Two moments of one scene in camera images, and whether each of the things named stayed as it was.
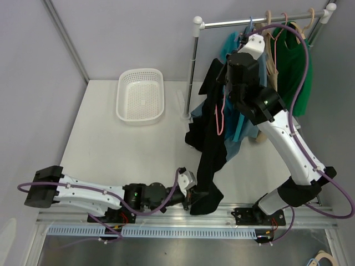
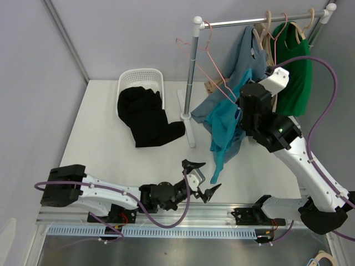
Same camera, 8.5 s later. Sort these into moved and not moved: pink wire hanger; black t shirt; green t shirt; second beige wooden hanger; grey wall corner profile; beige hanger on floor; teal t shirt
Moved: teal t shirt; pink wire hanger; black t shirt
Not moved: green t shirt; second beige wooden hanger; beige hanger on floor; grey wall corner profile
